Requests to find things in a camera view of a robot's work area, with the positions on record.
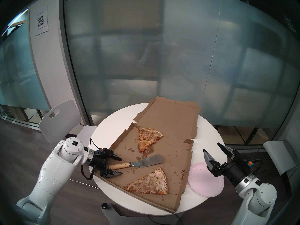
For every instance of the white plastic chair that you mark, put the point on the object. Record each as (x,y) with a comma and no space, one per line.
(279,154)
(58,119)

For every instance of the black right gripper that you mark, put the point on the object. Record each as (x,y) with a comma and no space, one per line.
(234,171)

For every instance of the large cheese pizza slice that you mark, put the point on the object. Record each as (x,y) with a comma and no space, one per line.
(152,183)

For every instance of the small browned pizza slice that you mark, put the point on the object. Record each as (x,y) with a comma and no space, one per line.
(146,136)

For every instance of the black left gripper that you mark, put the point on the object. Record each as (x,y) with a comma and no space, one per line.
(100,160)

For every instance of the paper sign with QR code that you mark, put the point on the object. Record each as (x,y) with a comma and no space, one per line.
(41,20)

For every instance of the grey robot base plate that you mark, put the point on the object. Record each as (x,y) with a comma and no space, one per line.
(124,218)

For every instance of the black metal shelf upright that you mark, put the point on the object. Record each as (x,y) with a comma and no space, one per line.
(252,134)
(38,114)

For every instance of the black star knob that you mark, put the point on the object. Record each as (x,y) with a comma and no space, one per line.
(104,206)

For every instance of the pink round plate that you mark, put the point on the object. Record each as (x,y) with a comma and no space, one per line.
(201,183)

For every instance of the open cardboard pizza box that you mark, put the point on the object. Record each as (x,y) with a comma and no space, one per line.
(173,119)

